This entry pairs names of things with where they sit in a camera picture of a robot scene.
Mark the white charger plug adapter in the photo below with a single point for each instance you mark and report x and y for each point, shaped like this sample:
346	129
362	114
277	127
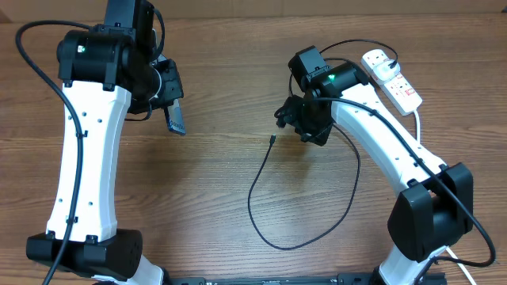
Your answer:
385	71

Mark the blue Samsung smartphone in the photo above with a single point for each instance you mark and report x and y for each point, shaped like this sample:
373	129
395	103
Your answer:
174	118

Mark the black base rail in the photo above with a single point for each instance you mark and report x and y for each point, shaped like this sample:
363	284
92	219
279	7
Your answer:
273	280

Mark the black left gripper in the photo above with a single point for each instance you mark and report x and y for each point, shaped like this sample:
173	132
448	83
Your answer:
175	90

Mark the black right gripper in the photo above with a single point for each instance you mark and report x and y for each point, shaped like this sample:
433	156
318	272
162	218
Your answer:
291	117

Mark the white power strip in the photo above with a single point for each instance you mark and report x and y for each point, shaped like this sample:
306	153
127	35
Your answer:
400	92

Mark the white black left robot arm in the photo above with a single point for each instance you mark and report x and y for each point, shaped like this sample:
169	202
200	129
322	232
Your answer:
109	74

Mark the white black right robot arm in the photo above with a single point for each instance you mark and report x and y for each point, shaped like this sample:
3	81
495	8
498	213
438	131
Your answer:
434	201

